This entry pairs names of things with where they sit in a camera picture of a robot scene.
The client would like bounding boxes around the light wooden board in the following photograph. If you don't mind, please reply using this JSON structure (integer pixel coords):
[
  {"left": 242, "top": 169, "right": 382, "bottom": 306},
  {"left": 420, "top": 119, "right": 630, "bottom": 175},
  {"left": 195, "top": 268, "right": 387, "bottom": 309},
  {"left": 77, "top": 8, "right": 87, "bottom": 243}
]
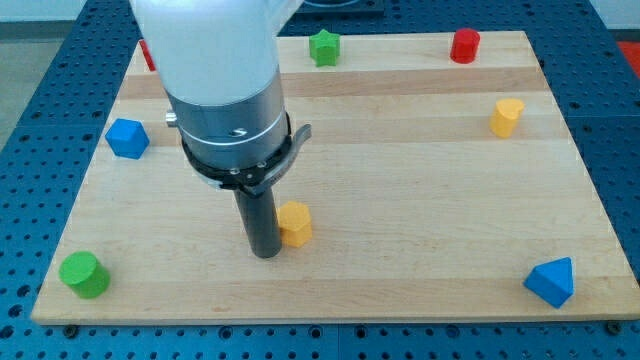
[{"left": 32, "top": 31, "right": 639, "bottom": 325}]

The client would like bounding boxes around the green cylinder block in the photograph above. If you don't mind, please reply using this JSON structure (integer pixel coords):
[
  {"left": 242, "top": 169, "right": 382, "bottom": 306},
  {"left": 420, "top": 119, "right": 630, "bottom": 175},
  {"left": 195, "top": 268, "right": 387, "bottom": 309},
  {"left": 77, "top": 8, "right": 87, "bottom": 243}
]
[{"left": 58, "top": 251, "right": 111, "bottom": 299}]

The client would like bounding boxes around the red block behind arm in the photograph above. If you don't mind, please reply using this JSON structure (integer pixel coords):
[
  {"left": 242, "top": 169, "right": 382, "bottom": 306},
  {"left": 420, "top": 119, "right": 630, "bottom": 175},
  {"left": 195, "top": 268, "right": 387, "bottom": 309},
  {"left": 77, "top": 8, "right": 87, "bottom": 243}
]
[{"left": 139, "top": 39, "right": 156, "bottom": 72}]

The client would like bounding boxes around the yellow heart block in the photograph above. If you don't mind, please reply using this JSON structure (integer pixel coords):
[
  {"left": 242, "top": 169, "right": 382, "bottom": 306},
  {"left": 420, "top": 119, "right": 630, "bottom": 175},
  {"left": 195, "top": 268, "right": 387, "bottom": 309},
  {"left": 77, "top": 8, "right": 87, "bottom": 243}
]
[{"left": 489, "top": 98, "right": 525, "bottom": 138}]

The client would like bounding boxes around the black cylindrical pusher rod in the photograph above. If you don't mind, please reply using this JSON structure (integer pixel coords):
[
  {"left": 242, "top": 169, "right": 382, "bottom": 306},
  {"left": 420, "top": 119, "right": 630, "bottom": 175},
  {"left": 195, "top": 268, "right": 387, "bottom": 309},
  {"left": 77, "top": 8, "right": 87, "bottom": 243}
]
[{"left": 234, "top": 189, "right": 282, "bottom": 259}]

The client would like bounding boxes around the red cylinder block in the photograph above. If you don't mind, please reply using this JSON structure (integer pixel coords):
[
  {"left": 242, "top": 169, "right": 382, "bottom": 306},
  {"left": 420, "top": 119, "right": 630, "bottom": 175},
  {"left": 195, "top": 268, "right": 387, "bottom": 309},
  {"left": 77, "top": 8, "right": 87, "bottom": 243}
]
[{"left": 449, "top": 28, "right": 481, "bottom": 64}]

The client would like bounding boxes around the green star block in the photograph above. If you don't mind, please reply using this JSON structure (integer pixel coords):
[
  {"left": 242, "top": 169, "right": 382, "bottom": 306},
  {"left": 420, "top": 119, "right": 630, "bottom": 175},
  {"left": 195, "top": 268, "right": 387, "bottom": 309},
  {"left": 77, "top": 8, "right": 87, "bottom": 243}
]
[{"left": 309, "top": 29, "right": 341, "bottom": 67}]

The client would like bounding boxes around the blue triangular prism block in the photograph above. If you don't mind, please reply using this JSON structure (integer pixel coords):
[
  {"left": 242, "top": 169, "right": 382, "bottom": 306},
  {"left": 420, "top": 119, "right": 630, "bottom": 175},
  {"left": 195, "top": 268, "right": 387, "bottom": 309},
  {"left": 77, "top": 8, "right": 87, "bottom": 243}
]
[{"left": 523, "top": 257, "right": 574, "bottom": 309}]

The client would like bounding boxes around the yellow hexagon block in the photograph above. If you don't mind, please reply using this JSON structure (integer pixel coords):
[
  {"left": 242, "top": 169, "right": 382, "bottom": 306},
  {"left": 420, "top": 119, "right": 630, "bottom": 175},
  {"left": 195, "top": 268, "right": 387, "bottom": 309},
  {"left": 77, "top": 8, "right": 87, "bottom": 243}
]
[{"left": 277, "top": 201, "right": 312, "bottom": 248}]

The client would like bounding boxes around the blue hexagon block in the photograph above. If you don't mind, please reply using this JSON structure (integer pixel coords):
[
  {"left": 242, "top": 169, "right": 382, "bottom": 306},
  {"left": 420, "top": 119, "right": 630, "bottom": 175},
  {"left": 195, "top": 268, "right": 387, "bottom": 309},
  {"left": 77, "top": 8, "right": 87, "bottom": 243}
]
[{"left": 105, "top": 118, "right": 150, "bottom": 159}]

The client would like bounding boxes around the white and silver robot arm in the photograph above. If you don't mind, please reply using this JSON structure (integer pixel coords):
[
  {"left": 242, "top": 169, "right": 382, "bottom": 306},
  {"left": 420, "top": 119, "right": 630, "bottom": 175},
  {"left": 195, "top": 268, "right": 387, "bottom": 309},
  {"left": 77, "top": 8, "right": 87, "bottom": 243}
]
[{"left": 131, "top": 0, "right": 311, "bottom": 197}]

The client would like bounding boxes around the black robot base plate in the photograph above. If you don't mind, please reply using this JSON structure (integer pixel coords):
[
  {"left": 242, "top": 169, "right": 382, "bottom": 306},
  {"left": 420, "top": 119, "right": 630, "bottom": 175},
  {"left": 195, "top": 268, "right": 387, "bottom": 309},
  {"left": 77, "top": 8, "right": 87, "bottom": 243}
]
[{"left": 297, "top": 0, "right": 385, "bottom": 15}]

